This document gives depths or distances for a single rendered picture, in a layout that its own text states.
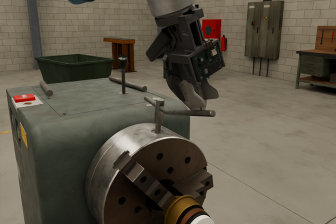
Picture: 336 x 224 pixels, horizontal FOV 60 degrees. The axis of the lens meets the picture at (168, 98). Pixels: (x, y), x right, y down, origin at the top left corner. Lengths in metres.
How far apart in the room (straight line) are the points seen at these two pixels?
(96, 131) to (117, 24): 10.79
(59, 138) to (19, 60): 9.92
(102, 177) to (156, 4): 0.42
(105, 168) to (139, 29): 11.32
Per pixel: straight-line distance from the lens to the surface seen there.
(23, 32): 10.63
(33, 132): 0.79
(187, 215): 0.66
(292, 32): 8.30
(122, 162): 0.69
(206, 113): 0.52
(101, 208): 0.71
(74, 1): 0.50
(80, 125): 0.80
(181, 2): 0.48
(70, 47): 10.95
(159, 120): 0.72
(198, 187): 0.76
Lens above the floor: 1.51
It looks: 15 degrees down
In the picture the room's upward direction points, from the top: straight up
